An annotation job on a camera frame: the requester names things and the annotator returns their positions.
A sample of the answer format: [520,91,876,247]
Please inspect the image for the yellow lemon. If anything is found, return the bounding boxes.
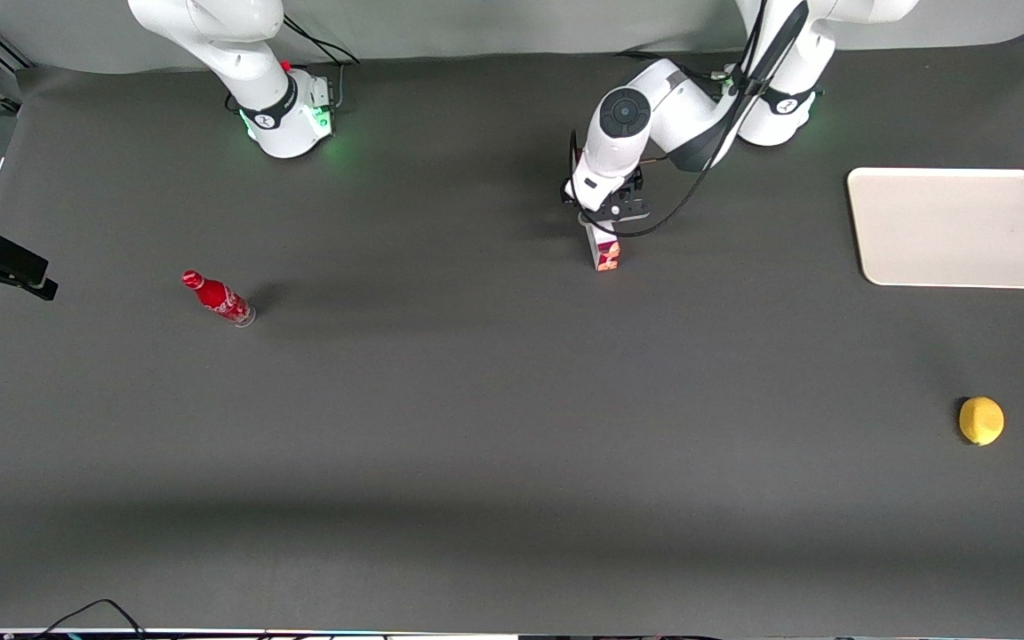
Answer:
[958,396,1005,447]

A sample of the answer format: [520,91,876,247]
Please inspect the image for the black left base cables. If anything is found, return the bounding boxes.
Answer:
[616,50,738,90]

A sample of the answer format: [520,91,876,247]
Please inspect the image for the black right base cables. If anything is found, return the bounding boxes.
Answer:
[225,14,361,113]

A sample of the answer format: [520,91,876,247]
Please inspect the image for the red cookie box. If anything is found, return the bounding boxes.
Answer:
[584,221,622,273]

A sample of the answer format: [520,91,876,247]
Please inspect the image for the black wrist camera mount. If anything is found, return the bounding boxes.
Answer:
[604,171,652,224]

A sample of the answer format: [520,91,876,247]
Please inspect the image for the red soda bottle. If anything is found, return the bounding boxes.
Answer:
[180,269,258,328]

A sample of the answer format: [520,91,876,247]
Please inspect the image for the black base cables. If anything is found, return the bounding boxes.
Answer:
[616,50,738,90]
[225,14,361,113]

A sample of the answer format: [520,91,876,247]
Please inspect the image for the white rectangular tray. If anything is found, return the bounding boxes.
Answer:
[846,167,1024,291]

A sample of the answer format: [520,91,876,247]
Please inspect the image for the thin black floor cable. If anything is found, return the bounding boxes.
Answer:
[30,598,150,640]

